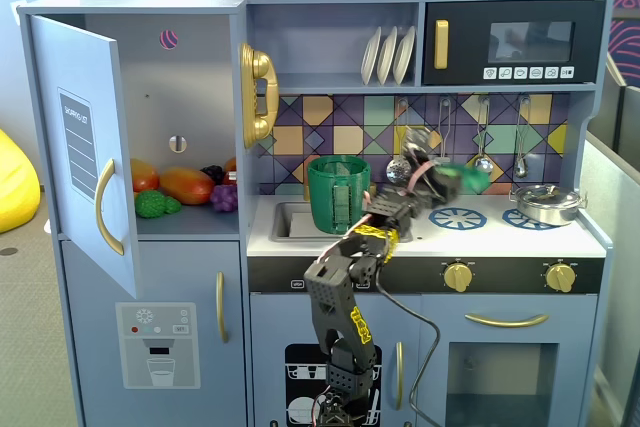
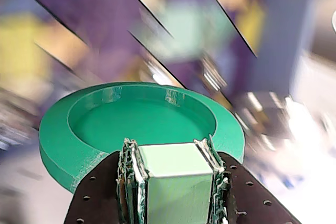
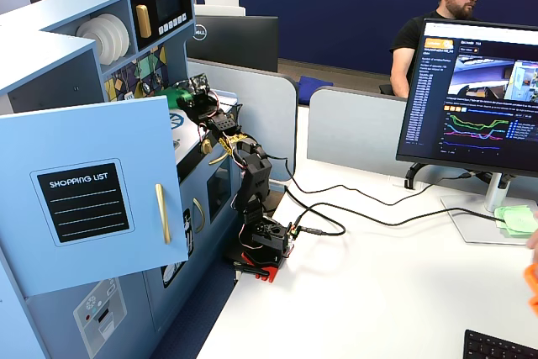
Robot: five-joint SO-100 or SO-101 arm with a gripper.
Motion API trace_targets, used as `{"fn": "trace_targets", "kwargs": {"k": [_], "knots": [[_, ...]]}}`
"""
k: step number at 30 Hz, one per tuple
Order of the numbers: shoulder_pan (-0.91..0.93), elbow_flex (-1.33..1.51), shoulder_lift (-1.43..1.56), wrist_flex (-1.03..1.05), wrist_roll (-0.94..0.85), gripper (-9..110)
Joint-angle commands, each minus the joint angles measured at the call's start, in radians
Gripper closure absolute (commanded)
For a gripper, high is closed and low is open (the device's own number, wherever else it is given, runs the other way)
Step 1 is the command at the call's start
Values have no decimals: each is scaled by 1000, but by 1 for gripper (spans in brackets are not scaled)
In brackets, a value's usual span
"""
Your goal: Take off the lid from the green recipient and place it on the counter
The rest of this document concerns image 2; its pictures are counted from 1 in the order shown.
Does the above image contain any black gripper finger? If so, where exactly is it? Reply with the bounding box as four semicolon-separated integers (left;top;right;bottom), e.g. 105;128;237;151
217;152;302;224
64;150;124;224

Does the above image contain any green round tray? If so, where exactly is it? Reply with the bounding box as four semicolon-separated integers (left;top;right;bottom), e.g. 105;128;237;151
38;81;246;224

